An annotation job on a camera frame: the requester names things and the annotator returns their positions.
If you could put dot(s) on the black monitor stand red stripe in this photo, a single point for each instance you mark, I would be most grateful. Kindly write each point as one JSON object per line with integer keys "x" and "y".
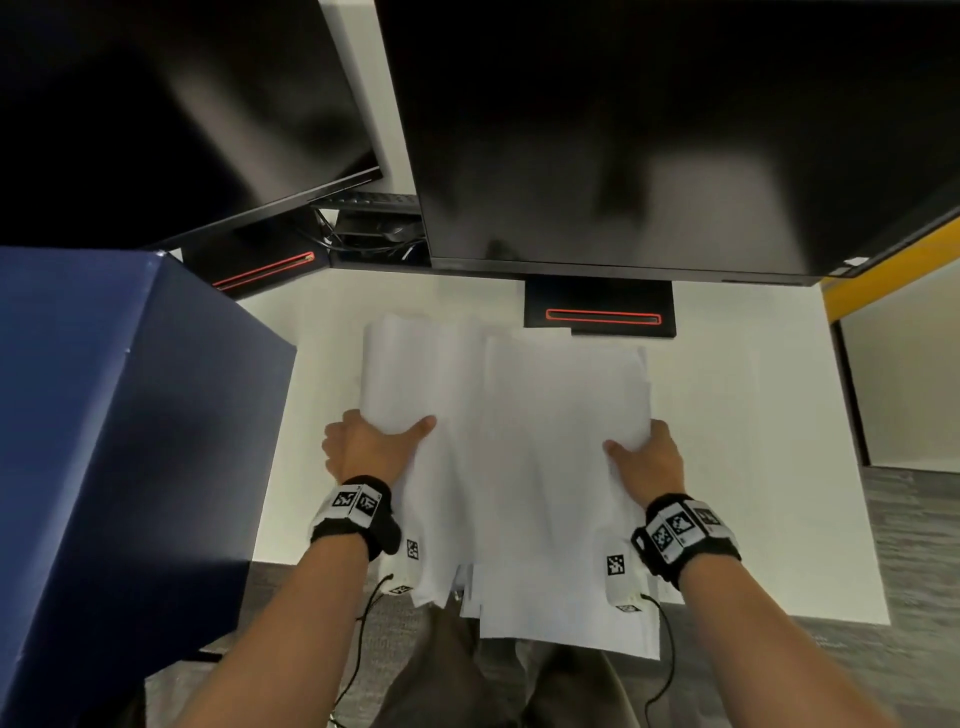
{"x": 602, "y": 304}
{"x": 255, "y": 262}

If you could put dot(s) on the black desk divider post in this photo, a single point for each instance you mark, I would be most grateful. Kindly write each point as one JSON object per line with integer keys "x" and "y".
{"x": 851, "y": 397}

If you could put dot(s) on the white wrist camera with marker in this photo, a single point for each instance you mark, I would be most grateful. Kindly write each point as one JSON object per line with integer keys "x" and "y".
{"x": 411, "y": 551}
{"x": 619, "y": 574}

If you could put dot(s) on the person's grey trousers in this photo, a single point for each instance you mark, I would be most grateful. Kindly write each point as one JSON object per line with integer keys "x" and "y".
{"x": 450, "y": 682}

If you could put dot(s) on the person's right thumb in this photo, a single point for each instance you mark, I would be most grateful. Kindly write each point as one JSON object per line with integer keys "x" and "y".
{"x": 619, "y": 452}

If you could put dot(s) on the yellow partition edge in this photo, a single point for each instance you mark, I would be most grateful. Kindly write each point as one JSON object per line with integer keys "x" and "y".
{"x": 892, "y": 274}

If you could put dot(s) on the person's right hand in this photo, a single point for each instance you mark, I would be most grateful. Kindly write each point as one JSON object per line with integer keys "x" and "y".
{"x": 652, "y": 469}

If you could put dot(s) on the person's left thumb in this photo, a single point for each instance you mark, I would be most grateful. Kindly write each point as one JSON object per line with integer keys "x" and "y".
{"x": 409, "y": 435}

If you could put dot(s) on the black wristband with marker tags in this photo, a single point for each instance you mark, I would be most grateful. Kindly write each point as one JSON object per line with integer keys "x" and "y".
{"x": 686, "y": 536}
{"x": 352, "y": 517}

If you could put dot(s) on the person's left forearm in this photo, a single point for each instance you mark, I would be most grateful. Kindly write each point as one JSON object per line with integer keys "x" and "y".
{"x": 277, "y": 637}

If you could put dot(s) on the large black computer monitor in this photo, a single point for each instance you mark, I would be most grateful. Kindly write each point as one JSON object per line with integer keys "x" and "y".
{"x": 637, "y": 112}

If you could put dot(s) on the stack of white paper sheets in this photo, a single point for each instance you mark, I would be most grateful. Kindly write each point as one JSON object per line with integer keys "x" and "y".
{"x": 517, "y": 450}

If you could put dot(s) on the person's left hand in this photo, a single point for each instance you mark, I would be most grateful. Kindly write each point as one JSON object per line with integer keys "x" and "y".
{"x": 364, "y": 450}

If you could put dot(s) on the person's right forearm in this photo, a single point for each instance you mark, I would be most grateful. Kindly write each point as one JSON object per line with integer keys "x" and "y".
{"x": 757, "y": 645}

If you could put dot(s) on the large dark blue box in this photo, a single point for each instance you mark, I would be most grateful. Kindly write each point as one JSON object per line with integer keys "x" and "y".
{"x": 127, "y": 450}

